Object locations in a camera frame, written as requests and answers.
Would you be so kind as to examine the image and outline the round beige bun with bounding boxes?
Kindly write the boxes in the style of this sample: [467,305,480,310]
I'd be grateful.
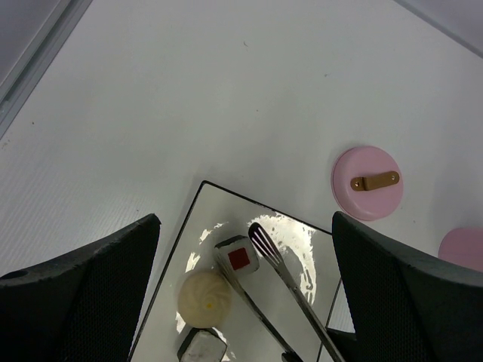
[177,271,232,328]

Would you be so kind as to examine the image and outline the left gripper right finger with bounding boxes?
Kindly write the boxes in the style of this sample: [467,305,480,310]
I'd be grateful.
[331,212,482,361]

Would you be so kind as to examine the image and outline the sushi roll red centre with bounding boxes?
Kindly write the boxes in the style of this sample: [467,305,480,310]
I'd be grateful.
[214,235,260,276]

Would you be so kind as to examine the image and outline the sushi roll white top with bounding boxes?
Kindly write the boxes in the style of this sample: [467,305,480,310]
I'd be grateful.
[177,328,227,362]

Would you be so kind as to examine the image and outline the left aluminium frame post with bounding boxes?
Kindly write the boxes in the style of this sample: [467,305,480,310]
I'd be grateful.
[1,0,91,135]

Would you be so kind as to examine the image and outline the steel food tongs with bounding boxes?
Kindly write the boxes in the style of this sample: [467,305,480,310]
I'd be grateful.
[214,222,345,361]

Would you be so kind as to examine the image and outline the white square plate black rim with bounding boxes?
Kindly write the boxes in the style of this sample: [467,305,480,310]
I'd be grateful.
[130,181,354,361]

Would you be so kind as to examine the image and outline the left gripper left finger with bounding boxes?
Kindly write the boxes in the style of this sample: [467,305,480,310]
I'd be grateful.
[1,214,161,361]

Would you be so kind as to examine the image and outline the pink cylindrical lunch box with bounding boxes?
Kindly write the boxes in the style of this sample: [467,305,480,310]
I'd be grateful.
[438,228,483,272]

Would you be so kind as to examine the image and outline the pink lid with brown strap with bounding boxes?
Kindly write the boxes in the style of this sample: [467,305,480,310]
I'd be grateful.
[331,146,404,222]

